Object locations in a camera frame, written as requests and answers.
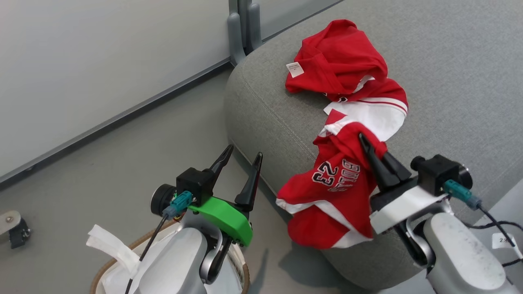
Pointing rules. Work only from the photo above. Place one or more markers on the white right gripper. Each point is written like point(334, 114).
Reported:
point(402, 202)

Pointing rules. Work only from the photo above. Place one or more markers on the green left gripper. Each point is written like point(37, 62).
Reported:
point(226, 218)

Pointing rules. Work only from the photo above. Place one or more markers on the red and white jersey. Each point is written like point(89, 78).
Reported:
point(339, 61)

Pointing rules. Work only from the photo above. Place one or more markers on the grey fabric sofa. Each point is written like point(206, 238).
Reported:
point(457, 81)

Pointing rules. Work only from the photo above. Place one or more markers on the wicker laundry basket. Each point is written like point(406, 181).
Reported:
point(245, 273)

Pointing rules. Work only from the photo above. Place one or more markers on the white paper label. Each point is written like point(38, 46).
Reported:
point(503, 241)

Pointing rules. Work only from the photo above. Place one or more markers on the white basket liner cloth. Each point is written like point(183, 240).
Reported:
point(110, 245)

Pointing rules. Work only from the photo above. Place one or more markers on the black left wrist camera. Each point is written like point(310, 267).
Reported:
point(194, 181)

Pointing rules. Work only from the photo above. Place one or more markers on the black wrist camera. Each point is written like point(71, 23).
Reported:
point(437, 171)
point(194, 181)

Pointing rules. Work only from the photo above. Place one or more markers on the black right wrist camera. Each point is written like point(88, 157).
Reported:
point(437, 171)

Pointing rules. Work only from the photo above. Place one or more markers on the teal left camera connector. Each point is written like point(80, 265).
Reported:
point(179, 202)

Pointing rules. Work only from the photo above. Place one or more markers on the teal camera connector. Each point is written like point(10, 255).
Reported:
point(179, 202)
point(459, 192)

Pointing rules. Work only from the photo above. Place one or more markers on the teal right camera connector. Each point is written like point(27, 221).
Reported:
point(459, 192)

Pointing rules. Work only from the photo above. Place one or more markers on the grey partition bottom rail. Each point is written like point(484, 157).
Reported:
point(102, 122)

